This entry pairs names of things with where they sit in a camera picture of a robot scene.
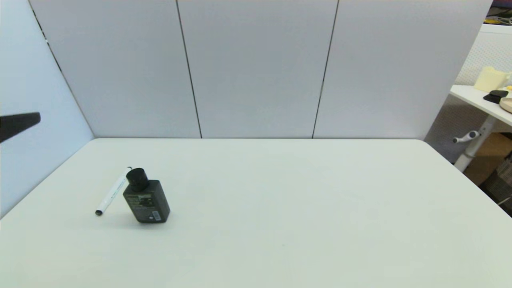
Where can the white marker with black ends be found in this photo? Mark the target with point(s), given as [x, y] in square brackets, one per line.
[110, 198]

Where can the dark green labelled bottle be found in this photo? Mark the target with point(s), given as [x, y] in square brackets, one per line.
[147, 202]

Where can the white side table top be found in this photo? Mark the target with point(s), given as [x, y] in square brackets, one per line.
[476, 98]

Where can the brown cardboard box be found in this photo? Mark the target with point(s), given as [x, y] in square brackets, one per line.
[490, 160]

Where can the white perforated partition panel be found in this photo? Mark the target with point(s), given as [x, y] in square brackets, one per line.
[476, 52]

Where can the cream plastic container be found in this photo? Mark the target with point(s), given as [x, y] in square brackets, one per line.
[490, 78]

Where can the flat black object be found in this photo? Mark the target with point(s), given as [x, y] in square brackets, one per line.
[496, 96]

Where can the dark mesh basket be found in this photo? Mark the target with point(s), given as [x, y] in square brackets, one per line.
[500, 188]

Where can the beige bowl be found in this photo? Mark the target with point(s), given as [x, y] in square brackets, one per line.
[507, 104]

